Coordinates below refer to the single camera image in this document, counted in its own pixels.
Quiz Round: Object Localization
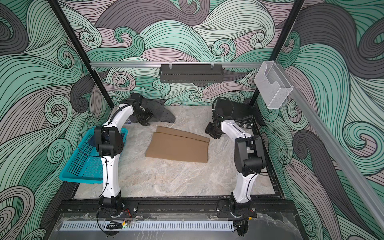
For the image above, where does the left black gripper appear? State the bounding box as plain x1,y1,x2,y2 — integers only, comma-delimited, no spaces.
134,108,158,127

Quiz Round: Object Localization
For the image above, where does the tan brown skirt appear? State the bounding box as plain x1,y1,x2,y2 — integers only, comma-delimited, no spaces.
145,126,210,164

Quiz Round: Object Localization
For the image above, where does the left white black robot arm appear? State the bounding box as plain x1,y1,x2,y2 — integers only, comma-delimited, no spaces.
94,93,153,218

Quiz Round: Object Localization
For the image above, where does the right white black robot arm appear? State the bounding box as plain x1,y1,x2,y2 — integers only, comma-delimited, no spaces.
205,97,266,218

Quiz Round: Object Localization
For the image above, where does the grey dotted skirt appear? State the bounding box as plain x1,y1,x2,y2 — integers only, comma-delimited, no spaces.
127,99,176,123

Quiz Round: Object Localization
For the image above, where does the black hard case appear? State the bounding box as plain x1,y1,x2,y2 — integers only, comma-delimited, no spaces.
212,97,254,129

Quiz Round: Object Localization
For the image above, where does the teal plastic basket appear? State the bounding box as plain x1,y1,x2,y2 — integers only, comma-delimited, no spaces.
59,128,129,184

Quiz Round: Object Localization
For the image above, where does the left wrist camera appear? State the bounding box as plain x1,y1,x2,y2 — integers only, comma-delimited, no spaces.
129,93,145,105

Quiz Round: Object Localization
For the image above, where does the black perforated wall shelf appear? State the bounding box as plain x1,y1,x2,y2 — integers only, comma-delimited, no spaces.
159,65,224,84

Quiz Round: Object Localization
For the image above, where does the aluminium back rail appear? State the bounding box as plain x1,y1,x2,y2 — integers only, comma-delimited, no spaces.
90,61,262,69

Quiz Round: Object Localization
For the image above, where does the aluminium rail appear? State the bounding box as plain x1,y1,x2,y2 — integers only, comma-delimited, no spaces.
274,61,384,232
90,61,262,69

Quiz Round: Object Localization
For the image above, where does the black left corner post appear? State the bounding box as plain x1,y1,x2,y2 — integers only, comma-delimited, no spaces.
47,0,115,110

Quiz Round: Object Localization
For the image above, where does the black corner post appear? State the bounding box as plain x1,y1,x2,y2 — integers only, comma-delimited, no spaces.
47,0,115,110
250,1,304,106

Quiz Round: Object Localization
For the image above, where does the clear plastic wall bin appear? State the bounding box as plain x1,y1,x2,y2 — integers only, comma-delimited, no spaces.
255,61,293,109

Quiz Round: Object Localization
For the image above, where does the white slotted cable duct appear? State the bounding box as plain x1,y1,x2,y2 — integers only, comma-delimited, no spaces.
59,220,235,232

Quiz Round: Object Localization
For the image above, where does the aluminium right rail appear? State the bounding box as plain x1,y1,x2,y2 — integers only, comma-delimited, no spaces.
274,61,384,232

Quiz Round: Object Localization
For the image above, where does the black right corner post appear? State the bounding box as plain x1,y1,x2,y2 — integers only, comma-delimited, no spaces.
250,1,304,106

